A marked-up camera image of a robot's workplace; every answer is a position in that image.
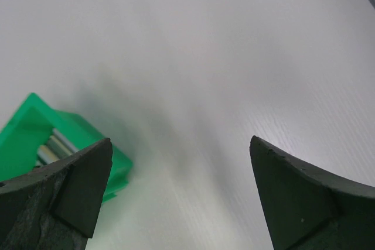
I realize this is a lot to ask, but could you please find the green plastic card bin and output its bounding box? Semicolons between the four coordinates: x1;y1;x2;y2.
0;92;134;204

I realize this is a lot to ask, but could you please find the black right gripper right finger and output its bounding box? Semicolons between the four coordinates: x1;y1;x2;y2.
250;136;374;249

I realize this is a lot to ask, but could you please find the stack of cards in bin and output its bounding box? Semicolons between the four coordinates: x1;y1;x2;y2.
33;128;78;169

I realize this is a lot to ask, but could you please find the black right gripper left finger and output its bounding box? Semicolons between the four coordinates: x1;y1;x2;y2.
1;138;113;249

